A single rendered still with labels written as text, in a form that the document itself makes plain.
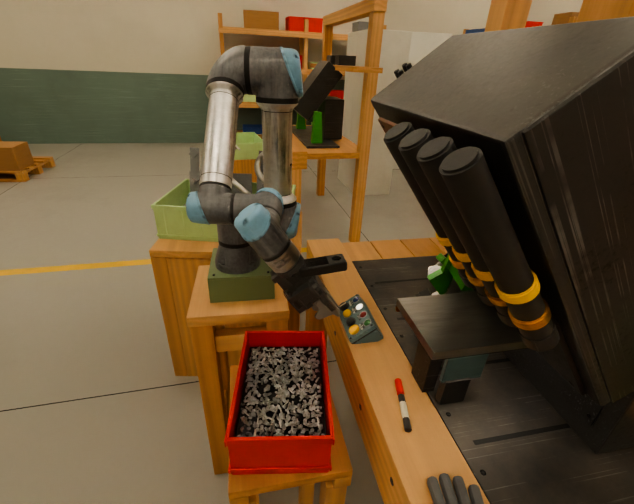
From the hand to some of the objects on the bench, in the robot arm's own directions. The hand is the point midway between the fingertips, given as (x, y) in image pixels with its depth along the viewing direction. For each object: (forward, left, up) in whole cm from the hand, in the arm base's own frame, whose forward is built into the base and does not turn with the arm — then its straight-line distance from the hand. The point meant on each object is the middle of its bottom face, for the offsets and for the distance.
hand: (338, 310), depth 90 cm
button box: (+8, +5, -14) cm, 17 cm away
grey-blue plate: (+21, -23, -10) cm, 33 cm away
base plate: (+38, -14, -12) cm, 42 cm away
